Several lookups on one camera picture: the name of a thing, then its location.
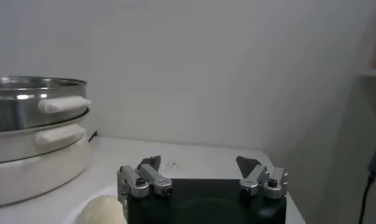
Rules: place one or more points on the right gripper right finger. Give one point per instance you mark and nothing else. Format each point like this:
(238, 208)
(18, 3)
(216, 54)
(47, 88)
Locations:
(256, 176)

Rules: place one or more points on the stainless steel steamer basket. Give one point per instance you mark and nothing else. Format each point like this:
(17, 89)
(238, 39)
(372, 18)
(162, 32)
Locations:
(29, 106)

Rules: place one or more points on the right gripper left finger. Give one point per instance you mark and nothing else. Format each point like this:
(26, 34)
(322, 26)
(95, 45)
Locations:
(153, 176)

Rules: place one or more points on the white steamed baozi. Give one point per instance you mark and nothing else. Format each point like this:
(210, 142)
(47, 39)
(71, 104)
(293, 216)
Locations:
(99, 211)

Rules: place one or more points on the large white plate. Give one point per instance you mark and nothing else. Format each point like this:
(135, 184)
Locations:
(75, 207)

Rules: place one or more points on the white electric cooker base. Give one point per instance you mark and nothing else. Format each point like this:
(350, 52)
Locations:
(39, 170)

